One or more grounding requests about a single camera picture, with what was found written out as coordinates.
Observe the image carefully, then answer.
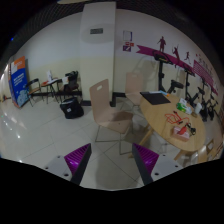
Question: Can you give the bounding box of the beige wooden chair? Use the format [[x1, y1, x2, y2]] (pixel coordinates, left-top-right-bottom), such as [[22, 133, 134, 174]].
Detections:
[[125, 72, 143, 106], [88, 78, 134, 156]]

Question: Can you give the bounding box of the pink power bank box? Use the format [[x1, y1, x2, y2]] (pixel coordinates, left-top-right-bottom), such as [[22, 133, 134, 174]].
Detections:
[[172, 126, 190, 142]]

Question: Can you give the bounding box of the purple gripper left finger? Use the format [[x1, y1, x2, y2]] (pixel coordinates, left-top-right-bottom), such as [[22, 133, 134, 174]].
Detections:
[[64, 143, 92, 185]]

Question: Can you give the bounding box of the black bag on floor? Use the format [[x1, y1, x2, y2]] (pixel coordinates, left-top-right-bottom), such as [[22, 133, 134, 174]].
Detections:
[[60, 97, 84, 119]]

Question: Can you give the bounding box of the blue orange roll-up banner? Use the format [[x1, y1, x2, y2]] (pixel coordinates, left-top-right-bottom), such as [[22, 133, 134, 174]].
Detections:
[[9, 56, 29, 108]]

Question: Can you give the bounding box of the black chair with bag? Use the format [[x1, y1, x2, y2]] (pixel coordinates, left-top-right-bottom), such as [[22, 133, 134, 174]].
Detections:
[[63, 71, 79, 95]]

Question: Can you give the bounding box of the round wooden table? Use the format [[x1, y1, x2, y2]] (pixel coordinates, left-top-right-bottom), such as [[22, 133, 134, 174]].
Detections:
[[139, 95, 206, 159]]

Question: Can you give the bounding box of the black charger plug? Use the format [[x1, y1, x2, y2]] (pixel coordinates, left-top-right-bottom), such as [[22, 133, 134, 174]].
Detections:
[[186, 123, 196, 135]]

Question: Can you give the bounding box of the magenta runner wall decal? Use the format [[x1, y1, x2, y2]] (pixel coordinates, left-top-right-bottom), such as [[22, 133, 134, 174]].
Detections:
[[138, 37, 218, 94]]

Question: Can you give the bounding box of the black laptop mat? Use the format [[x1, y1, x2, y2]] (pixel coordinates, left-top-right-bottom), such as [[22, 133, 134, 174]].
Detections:
[[141, 92, 169, 105]]

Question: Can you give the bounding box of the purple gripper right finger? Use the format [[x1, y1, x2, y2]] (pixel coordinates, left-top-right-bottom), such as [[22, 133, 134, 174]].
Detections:
[[132, 143, 159, 185]]

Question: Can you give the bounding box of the black exercise bike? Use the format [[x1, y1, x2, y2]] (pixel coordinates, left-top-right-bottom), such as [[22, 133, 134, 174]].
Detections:
[[182, 66, 218, 122], [152, 51, 185, 96]]

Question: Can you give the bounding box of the grey wall vent plate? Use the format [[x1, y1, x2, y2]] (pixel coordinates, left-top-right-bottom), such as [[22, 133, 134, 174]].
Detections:
[[90, 28, 103, 35]]

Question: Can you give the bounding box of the green white box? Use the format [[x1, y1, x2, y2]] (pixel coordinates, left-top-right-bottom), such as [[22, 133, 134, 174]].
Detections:
[[177, 98, 192, 115]]

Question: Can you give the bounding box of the near beige wooden chair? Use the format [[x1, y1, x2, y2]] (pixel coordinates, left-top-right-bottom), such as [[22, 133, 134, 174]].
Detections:
[[88, 78, 134, 156]]

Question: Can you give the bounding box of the red charging cable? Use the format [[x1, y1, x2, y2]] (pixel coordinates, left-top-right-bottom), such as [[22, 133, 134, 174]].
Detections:
[[164, 111, 190, 127]]

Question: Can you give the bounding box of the black exercise bike far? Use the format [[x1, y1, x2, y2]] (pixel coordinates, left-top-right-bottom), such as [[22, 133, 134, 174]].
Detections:
[[182, 66, 218, 122]]

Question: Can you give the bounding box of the black exercise bike near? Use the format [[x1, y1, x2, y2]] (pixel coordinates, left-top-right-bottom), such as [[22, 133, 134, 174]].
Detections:
[[152, 51, 185, 96]]

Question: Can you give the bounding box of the white cup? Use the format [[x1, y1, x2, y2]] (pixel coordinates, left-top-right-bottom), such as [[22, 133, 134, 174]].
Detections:
[[194, 103, 202, 114]]

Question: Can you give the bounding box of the far beige wooden chair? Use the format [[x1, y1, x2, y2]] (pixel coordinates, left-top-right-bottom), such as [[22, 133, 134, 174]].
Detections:
[[125, 72, 143, 106]]

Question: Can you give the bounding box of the black folding chair left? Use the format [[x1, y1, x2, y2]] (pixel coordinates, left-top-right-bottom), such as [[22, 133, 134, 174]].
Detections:
[[26, 78, 42, 100]]

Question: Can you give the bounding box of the small dark side table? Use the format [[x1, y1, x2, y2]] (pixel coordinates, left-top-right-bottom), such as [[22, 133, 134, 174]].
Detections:
[[41, 78, 62, 99]]

